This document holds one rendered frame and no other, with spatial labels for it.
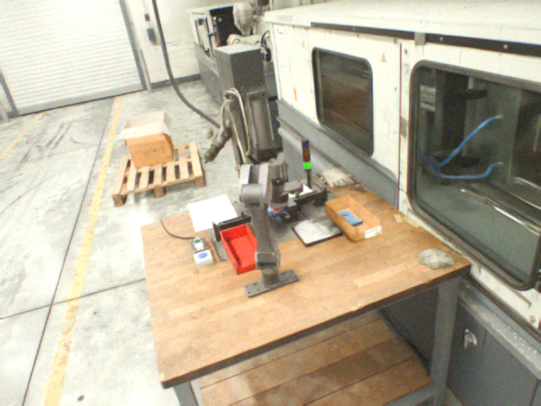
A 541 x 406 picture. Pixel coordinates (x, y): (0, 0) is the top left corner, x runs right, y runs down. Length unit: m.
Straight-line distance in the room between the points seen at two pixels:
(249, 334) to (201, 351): 0.16
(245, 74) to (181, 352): 1.04
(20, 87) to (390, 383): 10.40
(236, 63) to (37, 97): 9.73
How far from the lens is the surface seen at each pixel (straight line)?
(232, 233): 1.74
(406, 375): 2.07
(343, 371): 2.06
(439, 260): 1.55
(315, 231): 1.70
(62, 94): 11.03
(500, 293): 1.56
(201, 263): 1.63
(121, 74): 10.79
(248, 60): 1.63
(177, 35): 10.76
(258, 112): 1.58
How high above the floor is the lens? 1.85
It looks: 28 degrees down
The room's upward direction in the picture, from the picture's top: 9 degrees counter-clockwise
